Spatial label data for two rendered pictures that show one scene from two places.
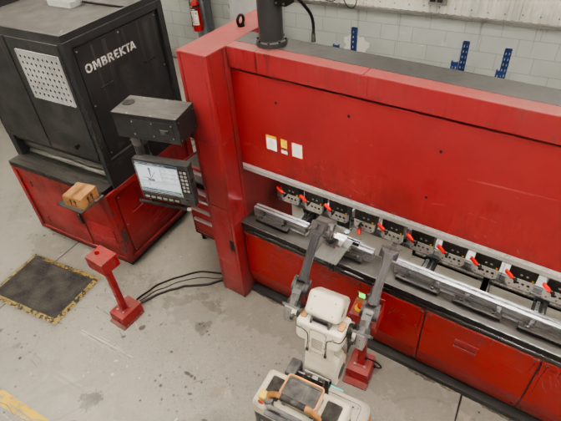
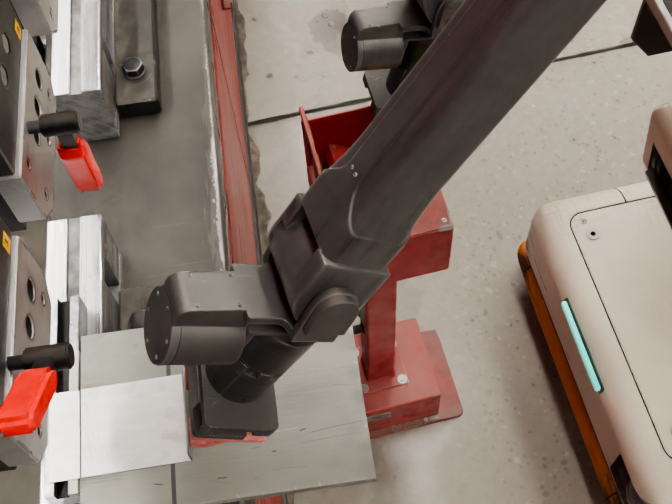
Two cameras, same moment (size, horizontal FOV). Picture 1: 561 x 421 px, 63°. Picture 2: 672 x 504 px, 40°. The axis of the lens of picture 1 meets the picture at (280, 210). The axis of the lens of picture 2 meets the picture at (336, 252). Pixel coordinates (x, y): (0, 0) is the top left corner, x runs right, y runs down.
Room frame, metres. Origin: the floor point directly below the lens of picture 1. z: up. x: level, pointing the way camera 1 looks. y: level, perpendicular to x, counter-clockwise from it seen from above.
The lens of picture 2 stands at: (2.42, -0.05, 1.80)
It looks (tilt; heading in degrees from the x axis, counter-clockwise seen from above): 60 degrees down; 231
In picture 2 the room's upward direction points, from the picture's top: 5 degrees counter-clockwise
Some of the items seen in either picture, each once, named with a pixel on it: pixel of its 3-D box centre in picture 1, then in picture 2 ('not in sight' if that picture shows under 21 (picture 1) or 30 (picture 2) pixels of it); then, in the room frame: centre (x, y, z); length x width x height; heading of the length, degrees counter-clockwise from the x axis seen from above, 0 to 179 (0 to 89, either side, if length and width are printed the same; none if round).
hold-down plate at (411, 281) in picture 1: (416, 283); (135, 22); (2.03, -0.90, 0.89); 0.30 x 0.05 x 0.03; 54
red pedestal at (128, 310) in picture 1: (113, 286); not in sight; (2.63, 1.46, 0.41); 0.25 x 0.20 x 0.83; 144
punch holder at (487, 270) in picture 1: (487, 261); not in sight; (1.86, -1.23, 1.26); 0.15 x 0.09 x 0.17; 54
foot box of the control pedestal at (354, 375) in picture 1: (359, 368); (392, 375); (1.91, -0.53, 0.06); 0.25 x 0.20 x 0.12; 150
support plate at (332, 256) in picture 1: (333, 249); (222, 405); (2.32, -0.36, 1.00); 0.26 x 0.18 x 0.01; 144
